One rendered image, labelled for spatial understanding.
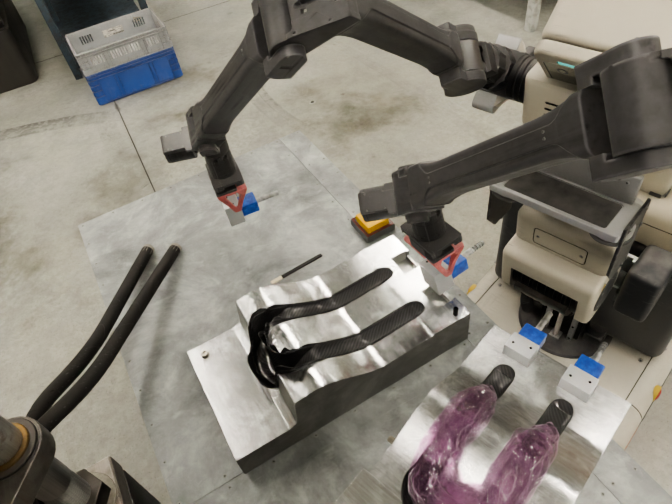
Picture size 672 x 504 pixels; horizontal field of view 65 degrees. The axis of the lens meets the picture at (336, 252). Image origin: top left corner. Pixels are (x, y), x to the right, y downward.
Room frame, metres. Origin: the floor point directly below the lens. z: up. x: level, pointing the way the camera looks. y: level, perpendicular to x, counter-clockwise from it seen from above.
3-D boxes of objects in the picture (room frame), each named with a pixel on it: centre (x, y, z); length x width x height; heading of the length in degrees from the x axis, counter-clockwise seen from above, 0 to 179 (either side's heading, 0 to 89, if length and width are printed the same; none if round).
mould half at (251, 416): (0.59, 0.05, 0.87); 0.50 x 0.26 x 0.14; 113
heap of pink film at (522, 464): (0.30, -0.17, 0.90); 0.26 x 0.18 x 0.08; 130
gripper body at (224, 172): (0.95, 0.21, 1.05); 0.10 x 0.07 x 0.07; 15
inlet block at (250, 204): (0.96, 0.17, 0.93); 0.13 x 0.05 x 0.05; 105
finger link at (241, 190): (0.94, 0.21, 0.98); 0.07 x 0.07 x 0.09; 15
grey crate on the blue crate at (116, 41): (3.60, 1.18, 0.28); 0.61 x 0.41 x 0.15; 110
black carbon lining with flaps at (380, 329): (0.59, 0.03, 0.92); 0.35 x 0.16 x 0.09; 113
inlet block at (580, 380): (0.43, -0.41, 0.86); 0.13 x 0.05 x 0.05; 130
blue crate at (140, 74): (3.60, 1.18, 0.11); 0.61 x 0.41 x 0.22; 110
